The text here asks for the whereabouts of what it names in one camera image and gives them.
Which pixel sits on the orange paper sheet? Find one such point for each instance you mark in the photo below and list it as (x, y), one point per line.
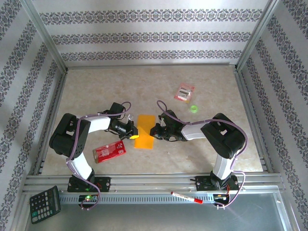
(144, 130)

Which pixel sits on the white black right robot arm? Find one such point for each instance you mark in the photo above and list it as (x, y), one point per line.
(226, 137)

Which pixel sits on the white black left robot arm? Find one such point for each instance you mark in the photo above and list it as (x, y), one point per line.
(67, 139)

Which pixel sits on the red cardboard box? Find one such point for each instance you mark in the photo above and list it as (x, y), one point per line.
(109, 151)

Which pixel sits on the battery blister pack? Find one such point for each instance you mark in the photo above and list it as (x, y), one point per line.
(184, 92)

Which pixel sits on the red white marker pen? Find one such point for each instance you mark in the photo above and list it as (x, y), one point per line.
(186, 197)

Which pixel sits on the circuit board with green light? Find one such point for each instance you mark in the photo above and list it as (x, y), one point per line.
(88, 198)

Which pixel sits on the grey metal panel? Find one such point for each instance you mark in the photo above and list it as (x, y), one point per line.
(156, 219)

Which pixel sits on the black calculator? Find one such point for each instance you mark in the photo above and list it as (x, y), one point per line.
(44, 204)

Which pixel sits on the wide aluminium frame rail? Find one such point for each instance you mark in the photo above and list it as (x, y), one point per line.
(149, 181)

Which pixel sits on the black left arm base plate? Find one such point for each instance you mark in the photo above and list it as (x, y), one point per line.
(103, 184)

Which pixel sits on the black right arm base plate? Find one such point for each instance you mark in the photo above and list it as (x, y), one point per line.
(203, 184)

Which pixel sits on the aluminium frame post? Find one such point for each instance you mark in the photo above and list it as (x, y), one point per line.
(257, 31)
(45, 36)

